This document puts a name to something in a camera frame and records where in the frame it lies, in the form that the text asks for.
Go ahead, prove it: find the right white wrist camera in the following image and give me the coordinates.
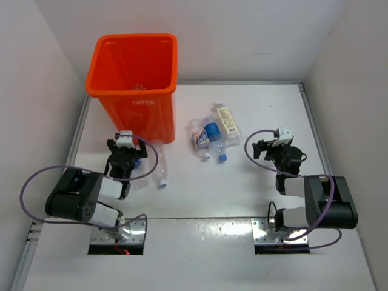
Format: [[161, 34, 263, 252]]
[[276, 127, 293, 144]]

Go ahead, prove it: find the right aluminium frame rail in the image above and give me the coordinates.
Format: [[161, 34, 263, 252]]
[[298, 82, 332, 174]]

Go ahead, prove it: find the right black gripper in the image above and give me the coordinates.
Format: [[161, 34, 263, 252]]
[[252, 141, 289, 176]]

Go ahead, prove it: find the clear bottle blue label white cap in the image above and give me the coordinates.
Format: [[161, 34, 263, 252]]
[[130, 159, 149, 191]]

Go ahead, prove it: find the clear bottle orange blue label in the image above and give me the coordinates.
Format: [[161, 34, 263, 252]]
[[189, 119, 210, 162]]

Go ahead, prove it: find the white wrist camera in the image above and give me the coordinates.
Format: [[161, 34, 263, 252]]
[[115, 130, 135, 149], [276, 127, 293, 144]]

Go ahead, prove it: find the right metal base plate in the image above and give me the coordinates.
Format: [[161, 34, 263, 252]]
[[251, 218, 309, 246]]

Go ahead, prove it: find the aluminium frame rail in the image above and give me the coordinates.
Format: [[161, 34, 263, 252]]
[[10, 95, 90, 290], [298, 82, 332, 174]]

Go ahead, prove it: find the clear unlabelled bottle white cap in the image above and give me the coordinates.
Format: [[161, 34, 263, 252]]
[[151, 139, 168, 189]]

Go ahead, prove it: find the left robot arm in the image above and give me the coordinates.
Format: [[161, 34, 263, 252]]
[[45, 137, 147, 229]]

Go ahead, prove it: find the clear bottle cream label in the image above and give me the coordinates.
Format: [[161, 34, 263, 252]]
[[212, 102, 243, 148]]

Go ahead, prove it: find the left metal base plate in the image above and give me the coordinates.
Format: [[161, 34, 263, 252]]
[[90, 218, 147, 246]]

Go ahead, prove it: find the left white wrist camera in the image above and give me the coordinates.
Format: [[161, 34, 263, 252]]
[[115, 130, 135, 149]]

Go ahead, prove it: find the metal base plate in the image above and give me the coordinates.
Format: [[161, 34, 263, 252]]
[[251, 218, 309, 246], [90, 218, 147, 246]]

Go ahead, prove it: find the orange plastic bin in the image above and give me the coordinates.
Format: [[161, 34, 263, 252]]
[[85, 33, 178, 144]]

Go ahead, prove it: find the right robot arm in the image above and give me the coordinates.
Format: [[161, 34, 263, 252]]
[[252, 138, 358, 230]]

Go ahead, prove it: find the left aluminium frame rail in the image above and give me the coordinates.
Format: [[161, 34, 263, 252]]
[[10, 95, 90, 290]]

